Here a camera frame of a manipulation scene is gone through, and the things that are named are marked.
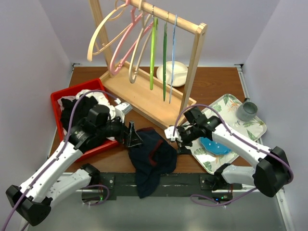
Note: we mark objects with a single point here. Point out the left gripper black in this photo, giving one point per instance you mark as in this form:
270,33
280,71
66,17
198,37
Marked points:
128,134

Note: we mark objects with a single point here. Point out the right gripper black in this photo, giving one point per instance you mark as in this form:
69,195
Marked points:
182,150

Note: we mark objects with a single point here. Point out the navy tank top red trim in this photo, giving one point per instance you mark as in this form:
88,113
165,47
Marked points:
151,159

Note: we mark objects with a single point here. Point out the light blue wire hanger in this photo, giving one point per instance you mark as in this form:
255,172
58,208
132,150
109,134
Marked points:
173,57

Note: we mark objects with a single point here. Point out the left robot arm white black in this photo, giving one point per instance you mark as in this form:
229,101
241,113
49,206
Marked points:
35,197

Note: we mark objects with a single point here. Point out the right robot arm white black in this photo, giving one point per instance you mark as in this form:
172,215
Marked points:
268,169

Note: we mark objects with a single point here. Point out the wooden hanger rack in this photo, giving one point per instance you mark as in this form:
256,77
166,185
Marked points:
149,103

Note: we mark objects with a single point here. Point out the beige plastic hanger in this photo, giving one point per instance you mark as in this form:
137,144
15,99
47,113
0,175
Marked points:
141,44

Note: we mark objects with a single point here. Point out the natural wooden hanger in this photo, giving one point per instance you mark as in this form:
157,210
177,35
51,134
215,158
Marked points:
99,42

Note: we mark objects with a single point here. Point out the dark green hanger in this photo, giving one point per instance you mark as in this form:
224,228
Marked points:
164,61

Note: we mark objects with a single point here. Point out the lime green hanger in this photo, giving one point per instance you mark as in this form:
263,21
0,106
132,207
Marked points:
153,52

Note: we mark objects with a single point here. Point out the pink plastic hanger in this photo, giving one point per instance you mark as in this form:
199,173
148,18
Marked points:
114,69

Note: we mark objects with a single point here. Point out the blue dotted plate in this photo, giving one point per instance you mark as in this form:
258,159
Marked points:
214,147

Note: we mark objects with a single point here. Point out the white garment in bin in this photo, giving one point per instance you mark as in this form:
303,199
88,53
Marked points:
99,96

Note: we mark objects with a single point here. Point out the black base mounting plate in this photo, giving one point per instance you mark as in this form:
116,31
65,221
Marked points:
170,185

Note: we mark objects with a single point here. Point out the black garment in bin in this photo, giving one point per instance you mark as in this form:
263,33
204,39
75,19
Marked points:
81,110

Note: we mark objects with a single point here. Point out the floral leaf tray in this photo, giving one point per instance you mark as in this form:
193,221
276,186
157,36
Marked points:
226,106

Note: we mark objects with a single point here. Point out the red plastic bin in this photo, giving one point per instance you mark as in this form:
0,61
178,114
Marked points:
70,93

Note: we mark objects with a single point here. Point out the grey ceramic cup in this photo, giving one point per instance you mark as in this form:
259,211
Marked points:
247,110

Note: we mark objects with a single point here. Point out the white divided dish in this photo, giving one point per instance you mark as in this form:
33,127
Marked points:
180,73

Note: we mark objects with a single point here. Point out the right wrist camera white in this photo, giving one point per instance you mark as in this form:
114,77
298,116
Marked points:
172,134

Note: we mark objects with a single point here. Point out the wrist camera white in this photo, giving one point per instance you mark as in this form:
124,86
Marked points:
122,109
172,134

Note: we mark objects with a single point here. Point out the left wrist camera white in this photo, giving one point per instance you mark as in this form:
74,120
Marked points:
122,109

